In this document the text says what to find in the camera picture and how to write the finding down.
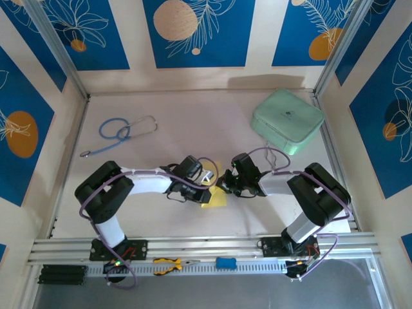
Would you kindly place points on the yellow square paper sheet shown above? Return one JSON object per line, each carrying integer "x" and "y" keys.
{"x": 217, "y": 199}

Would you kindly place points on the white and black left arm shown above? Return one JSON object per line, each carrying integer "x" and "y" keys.
{"x": 106, "y": 193}

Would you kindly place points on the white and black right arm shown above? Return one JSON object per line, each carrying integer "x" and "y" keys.
{"x": 322, "y": 196}

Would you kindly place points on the metal crucible tongs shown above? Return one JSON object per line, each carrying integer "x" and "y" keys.
{"x": 272, "y": 159}

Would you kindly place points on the blue bone-shaped block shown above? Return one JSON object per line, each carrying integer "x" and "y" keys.
{"x": 226, "y": 263}

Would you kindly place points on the mint green zip case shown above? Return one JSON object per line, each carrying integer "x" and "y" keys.
{"x": 286, "y": 120}

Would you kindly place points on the blue stethoscope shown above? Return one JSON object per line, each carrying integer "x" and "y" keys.
{"x": 111, "y": 130}

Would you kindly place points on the black controller board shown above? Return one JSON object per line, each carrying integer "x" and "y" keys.
{"x": 299, "y": 267}
{"x": 114, "y": 267}

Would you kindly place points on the black stacked bars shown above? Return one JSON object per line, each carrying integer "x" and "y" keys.
{"x": 62, "y": 274}

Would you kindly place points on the aluminium frame rail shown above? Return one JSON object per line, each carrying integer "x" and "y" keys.
{"x": 199, "y": 246}

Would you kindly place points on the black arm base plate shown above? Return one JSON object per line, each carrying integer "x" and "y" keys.
{"x": 270, "y": 247}
{"x": 138, "y": 249}

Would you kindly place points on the aluminium corner post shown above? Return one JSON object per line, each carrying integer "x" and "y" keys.
{"x": 58, "y": 51}
{"x": 341, "y": 48}

